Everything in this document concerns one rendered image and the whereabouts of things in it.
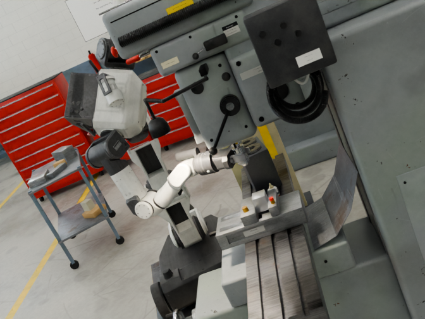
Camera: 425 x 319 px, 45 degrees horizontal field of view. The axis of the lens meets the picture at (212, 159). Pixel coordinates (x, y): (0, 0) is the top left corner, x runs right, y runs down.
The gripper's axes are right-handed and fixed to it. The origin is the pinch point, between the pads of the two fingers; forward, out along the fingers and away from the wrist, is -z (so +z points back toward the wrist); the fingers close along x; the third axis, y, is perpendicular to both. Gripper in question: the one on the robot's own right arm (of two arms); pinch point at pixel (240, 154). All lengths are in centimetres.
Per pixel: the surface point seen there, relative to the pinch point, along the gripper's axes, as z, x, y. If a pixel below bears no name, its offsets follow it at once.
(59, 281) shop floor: 271, 126, 128
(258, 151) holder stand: 5.7, 30.6, 12.9
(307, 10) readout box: -46, -24, -45
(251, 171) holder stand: 10.5, 26.2, 19.7
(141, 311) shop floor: 151, 72, 126
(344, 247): -28, -9, 41
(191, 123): 10.5, -5.4, -18.7
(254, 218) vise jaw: 0.8, -9.0, 22.6
